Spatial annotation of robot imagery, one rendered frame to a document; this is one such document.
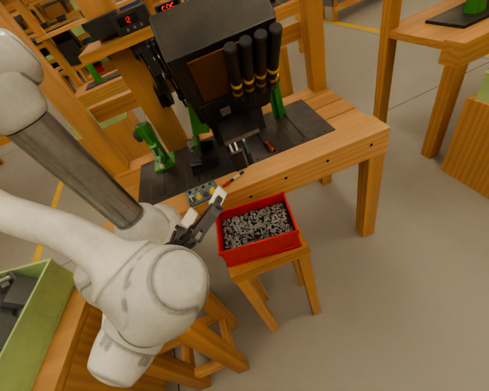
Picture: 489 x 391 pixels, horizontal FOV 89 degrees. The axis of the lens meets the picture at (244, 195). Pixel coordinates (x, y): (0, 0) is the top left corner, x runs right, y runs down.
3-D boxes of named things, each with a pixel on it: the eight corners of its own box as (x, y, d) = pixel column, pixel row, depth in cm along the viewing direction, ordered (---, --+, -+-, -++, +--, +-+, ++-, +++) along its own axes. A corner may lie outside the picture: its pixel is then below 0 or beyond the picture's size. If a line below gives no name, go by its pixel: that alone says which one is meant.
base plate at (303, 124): (335, 133, 129) (335, 129, 128) (139, 213, 131) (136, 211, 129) (301, 102, 159) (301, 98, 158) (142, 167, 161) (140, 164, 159)
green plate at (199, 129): (211, 142, 125) (205, 101, 110) (194, 145, 123) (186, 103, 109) (208, 131, 133) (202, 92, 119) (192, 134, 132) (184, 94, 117)
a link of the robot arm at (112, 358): (173, 309, 54) (195, 291, 45) (130, 398, 43) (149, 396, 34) (127, 286, 52) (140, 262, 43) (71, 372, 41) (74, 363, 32)
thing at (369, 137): (387, 151, 128) (391, 126, 117) (117, 262, 130) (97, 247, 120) (370, 138, 138) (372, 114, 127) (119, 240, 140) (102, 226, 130)
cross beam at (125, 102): (301, 38, 147) (299, 21, 141) (98, 123, 149) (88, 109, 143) (298, 36, 151) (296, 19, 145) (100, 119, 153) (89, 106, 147)
